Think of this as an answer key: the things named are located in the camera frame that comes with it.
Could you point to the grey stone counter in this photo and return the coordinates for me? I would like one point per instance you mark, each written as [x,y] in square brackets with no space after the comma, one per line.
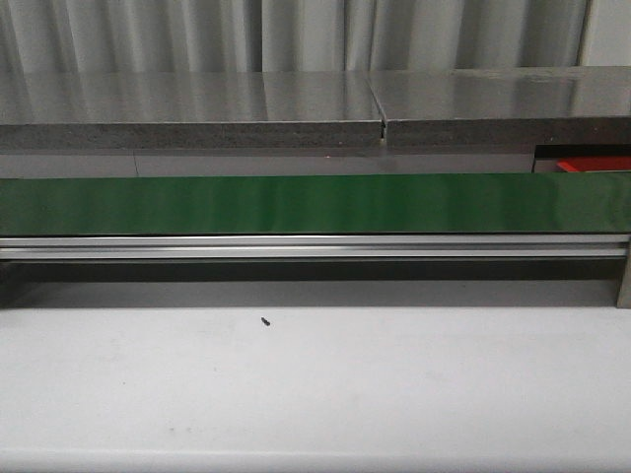
[293,123]

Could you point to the green conveyor belt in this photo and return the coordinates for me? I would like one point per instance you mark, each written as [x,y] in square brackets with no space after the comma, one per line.
[448,203]

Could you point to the red plastic tray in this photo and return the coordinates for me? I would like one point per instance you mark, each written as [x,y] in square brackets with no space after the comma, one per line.
[595,164]

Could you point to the grey conveyor support leg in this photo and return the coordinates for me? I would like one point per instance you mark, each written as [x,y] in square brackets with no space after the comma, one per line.
[622,275]

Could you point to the white pleated curtain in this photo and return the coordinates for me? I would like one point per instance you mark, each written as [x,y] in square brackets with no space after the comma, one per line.
[243,36]

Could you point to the aluminium conveyor frame rail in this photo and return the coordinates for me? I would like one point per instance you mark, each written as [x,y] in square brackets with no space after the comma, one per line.
[333,246]

